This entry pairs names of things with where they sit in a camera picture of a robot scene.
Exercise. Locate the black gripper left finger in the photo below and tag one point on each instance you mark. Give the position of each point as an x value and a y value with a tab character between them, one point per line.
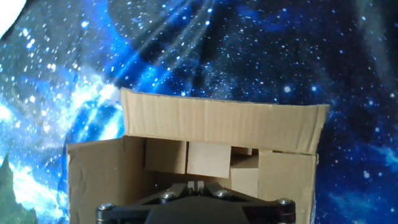
124	211

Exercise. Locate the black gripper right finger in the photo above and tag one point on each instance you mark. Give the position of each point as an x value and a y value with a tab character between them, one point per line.
270	211

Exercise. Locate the cardboard box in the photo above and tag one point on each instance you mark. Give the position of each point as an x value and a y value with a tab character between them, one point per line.
217	121

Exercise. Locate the narrow cardboard block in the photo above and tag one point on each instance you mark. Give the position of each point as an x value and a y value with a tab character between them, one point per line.
164	155

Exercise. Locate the galaxy and forest print cloth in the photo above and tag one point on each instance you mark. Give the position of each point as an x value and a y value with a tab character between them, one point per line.
248	46

